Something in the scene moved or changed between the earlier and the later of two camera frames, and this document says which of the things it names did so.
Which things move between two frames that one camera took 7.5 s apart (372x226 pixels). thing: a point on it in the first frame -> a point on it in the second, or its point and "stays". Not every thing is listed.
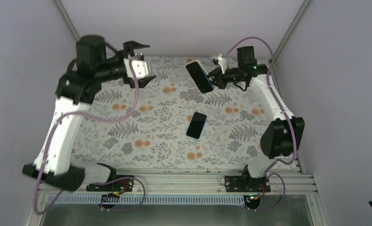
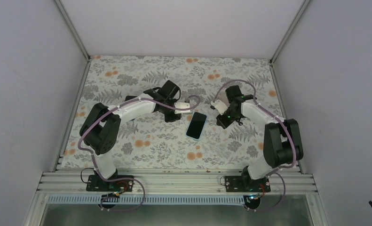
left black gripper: x=130 y=46 -> x=168 y=118
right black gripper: x=217 y=81 -> x=220 y=122
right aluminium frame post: x=300 y=10 stays
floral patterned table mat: x=169 y=123 stays
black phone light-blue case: x=195 y=128 stays
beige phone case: x=196 y=60 -> x=223 y=97
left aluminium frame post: x=68 y=19 stays
